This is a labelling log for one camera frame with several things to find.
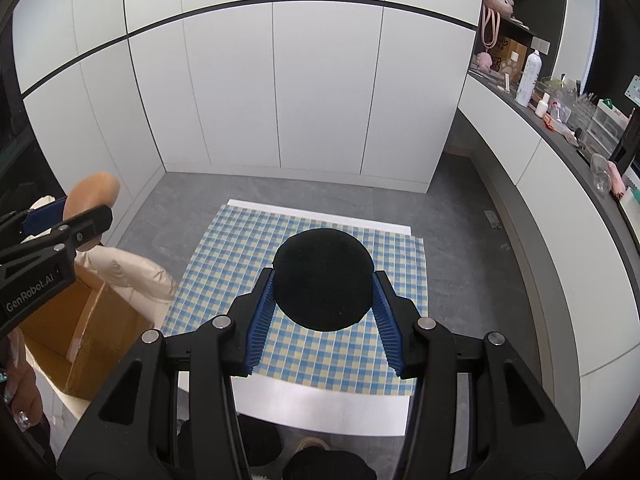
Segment white spray bottle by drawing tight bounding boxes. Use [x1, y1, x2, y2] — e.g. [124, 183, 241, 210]
[515, 50, 543, 107]

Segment black round makeup puff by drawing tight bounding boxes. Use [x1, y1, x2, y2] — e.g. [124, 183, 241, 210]
[272, 228, 376, 332]

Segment black glass cabinet door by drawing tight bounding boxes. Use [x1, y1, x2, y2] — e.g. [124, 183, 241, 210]
[0, 60, 66, 221]

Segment clear wine glass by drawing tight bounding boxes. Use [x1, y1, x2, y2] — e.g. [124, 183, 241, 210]
[590, 153, 613, 193]

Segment brown round makeup puff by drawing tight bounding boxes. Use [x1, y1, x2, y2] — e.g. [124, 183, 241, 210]
[65, 172, 121, 251]

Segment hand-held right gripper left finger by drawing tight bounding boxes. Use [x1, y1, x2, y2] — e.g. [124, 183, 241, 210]
[57, 267, 276, 480]

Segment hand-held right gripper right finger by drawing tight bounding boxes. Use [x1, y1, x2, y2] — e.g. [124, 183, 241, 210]
[372, 270, 586, 480]

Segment blue yellow checkered tablecloth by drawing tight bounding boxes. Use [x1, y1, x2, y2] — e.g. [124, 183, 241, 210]
[160, 205, 428, 398]

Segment person's right leg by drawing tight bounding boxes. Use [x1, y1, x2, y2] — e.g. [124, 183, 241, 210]
[282, 447, 378, 480]

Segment cream cushioned chair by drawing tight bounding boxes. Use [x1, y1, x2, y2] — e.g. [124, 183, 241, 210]
[30, 195, 178, 331]

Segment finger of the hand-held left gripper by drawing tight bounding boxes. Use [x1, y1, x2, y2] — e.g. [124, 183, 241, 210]
[0, 197, 69, 252]
[0, 205, 115, 286]

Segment person's left hand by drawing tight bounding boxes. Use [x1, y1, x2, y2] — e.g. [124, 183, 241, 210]
[0, 327, 46, 432]

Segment white tall cabinets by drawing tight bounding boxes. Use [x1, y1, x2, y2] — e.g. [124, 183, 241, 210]
[12, 0, 488, 196]

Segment clear plastic drawer organizer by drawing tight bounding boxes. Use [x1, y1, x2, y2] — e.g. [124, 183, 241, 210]
[582, 97, 631, 146]

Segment beige slipper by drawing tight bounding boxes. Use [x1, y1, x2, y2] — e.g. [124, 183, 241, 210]
[290, 436, 331, 453]

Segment brown printed cardboard box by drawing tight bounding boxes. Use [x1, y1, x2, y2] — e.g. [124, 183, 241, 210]
[487, 37, 528, 78]

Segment white curved counter cabinet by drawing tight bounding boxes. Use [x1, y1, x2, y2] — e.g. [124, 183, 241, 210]
[456, 70, 640, 466]

